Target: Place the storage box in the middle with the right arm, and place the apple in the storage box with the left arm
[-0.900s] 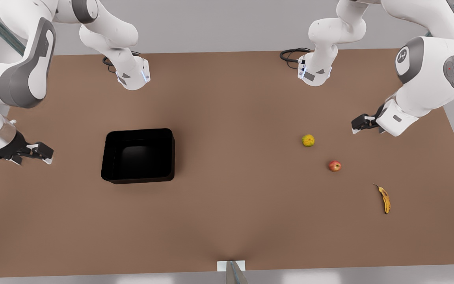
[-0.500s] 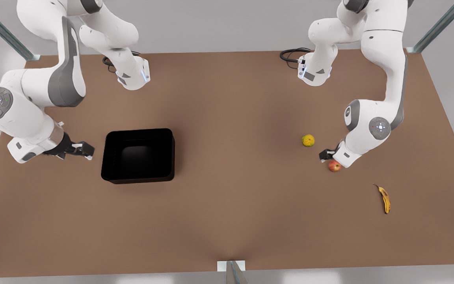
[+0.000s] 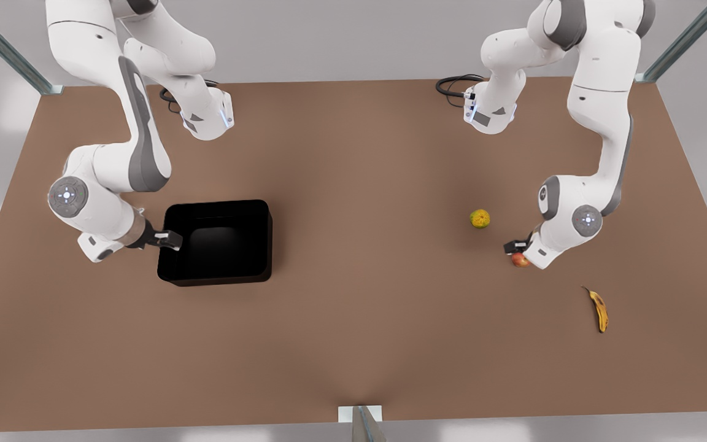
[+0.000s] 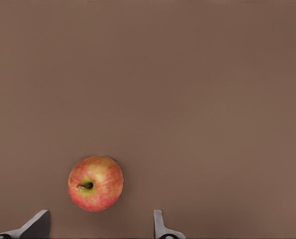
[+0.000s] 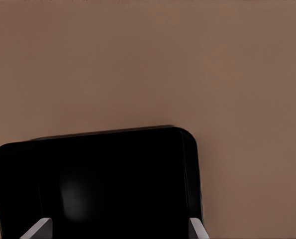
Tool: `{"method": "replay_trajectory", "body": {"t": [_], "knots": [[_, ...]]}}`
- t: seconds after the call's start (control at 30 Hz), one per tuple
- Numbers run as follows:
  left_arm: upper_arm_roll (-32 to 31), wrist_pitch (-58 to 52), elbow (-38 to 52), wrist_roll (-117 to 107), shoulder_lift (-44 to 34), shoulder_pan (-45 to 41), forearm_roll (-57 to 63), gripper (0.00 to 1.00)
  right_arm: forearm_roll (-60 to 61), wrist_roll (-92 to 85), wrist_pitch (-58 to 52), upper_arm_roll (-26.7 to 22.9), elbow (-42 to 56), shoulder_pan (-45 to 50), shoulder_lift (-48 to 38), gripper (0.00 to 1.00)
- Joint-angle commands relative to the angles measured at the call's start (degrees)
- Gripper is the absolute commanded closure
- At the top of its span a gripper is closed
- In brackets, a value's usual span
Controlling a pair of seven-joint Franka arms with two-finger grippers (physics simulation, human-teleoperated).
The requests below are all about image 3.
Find black storage box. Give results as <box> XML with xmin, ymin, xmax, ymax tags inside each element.
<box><xmin>156</xmin><ymin>199</ymin><xmax>273</xmax><ymax>287</ymax></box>

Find spotted yellow banana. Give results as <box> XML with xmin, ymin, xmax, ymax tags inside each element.
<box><xmin>581</xmin><ymin>286</ymin><xmax>609</xmax><ymax>334</ymax></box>

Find black cable loop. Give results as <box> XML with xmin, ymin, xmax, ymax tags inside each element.
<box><xmin>435</xmin><ymin>74</ymin><xmax>487</xmax><ymax>109</ymax></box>
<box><xmin>159</xmin><ymin>79</ymin><xmax>220</xmax><ymax>115</ymax></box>

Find silver frame post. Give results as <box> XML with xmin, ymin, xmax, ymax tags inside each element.
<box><xmin>338</xmin><ymin>405</ymin><xmax>387</xmax><ymax>442</ymax></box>
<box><xmin>0</xmin><ymin>0</ymin><xmax>64</xmax><ymax>96</ymax></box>
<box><xmin>635</xmin><ymin>0</ymin><xmax>707</xmax><ymax>83</ymax></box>

